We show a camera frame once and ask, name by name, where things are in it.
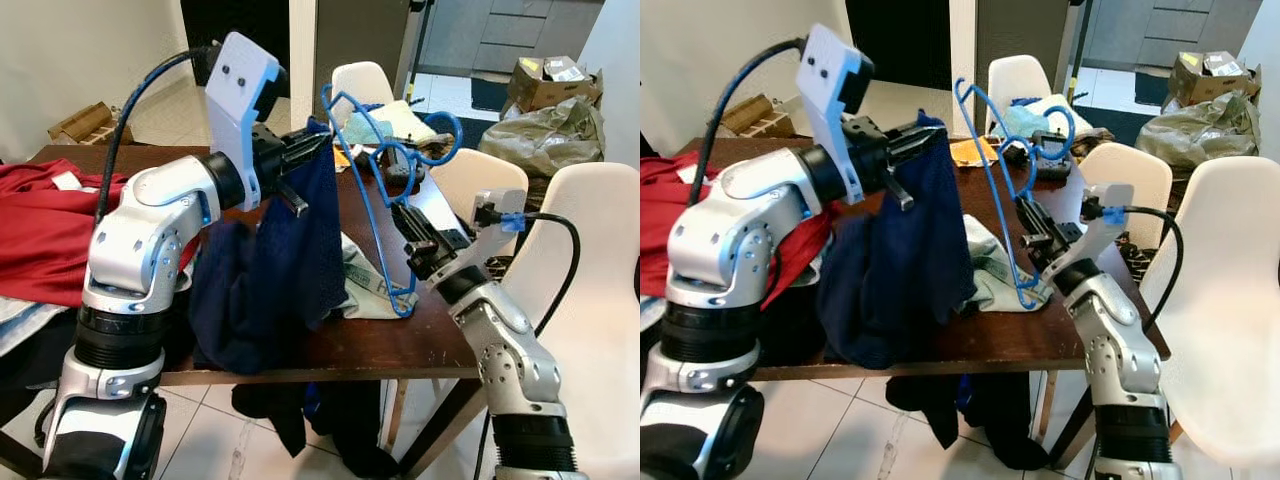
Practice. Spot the navy blue garment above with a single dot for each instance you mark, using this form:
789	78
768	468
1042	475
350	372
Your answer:
290	250
900	270

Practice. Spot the blue plastic clothes hanger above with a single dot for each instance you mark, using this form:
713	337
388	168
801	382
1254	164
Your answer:
459	133
1071	130

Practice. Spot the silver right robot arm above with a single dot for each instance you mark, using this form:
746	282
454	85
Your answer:
1110	350
500	340

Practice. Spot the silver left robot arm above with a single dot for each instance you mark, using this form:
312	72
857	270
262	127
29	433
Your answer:
150	240
730	240

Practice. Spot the orange envelope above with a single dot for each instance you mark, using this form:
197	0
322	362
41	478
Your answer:
972	152
342	155

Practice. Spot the black device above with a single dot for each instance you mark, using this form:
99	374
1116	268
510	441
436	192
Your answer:
1035	155
402	178

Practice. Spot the pale green garment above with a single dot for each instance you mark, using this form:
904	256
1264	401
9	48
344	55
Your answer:
990	270
360	288

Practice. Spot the light teal cloth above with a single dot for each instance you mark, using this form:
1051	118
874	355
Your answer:
362	127
1018	122

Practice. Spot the white plastic chair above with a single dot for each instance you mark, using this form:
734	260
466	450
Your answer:
360	85
1130	165
600	280
480	170
1230	300
1015	80

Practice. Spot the cream cloth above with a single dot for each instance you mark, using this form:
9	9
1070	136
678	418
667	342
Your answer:
1065	112
410	118

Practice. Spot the flattened cardboard box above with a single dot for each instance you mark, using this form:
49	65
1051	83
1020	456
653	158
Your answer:
750	115
85	122

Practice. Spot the dark blue floor mat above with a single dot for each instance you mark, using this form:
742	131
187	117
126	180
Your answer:
490	93
1152	88

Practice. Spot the olive plastic bag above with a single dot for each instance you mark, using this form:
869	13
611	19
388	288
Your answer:
1200	130
550	135

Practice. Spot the dark wooden table leg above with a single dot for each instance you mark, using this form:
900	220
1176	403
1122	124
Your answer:
445	420
1072	425

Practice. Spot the open cardboard box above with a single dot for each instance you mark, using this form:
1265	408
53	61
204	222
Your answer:
1190	85
530	92

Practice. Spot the black draped garment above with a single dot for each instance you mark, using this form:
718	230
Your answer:
330	420
960	410

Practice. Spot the white garment label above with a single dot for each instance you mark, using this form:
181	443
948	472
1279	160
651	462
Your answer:
66	181

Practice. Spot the grey drawer cabinet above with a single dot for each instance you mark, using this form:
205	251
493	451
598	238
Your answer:
1180	25
520	30

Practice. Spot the plain red garment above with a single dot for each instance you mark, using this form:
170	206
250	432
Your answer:
660	230
40	240

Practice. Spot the light striped cloth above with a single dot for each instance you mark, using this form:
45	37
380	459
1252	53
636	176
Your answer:
25	320

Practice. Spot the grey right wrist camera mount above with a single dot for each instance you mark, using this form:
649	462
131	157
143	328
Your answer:
495	245
1100	245

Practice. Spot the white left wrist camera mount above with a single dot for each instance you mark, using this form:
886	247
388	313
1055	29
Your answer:
235	90
825	85

